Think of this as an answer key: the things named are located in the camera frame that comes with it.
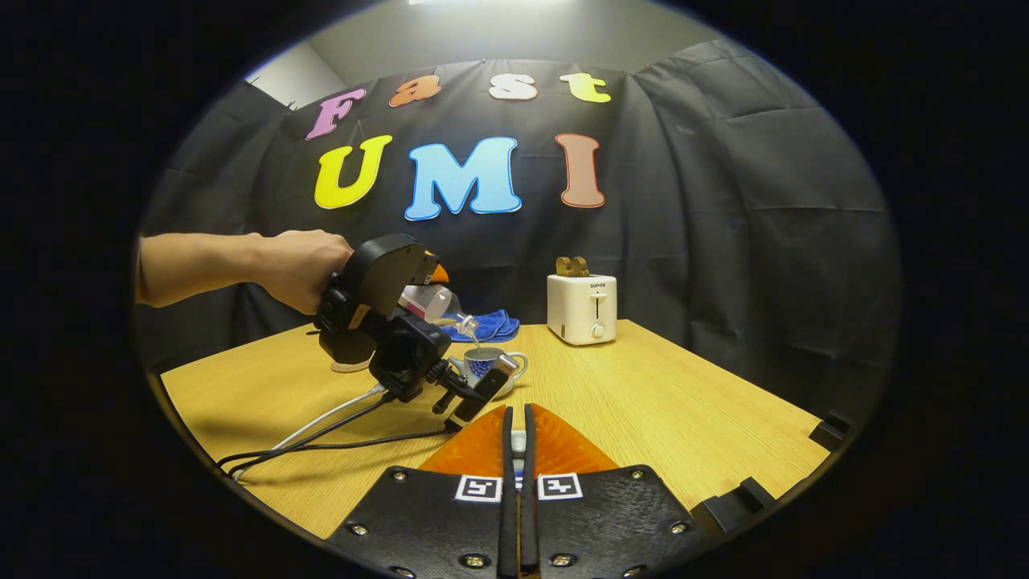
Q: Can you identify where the white toaster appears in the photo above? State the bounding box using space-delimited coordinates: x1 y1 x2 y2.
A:
547 273 618 347

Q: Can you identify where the clear plastic water bottle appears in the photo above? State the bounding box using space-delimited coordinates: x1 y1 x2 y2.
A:
400 284 483 339

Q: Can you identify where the white blue-patterned teacup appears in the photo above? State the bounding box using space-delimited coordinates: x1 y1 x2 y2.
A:
461 347 531 400

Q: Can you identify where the black backdrop cloth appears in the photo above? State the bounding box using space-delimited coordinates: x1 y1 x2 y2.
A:
135 40 900 427

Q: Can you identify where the white cable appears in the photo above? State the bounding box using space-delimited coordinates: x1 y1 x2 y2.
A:
232 384 388 482

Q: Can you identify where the blue folded towel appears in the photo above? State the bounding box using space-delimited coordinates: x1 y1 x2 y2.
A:
442 310 521 343

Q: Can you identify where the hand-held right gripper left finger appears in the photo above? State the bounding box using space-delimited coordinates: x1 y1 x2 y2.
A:
326 404 519 579

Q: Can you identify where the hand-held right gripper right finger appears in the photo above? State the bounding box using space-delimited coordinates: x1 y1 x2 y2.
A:
521 404 716 579

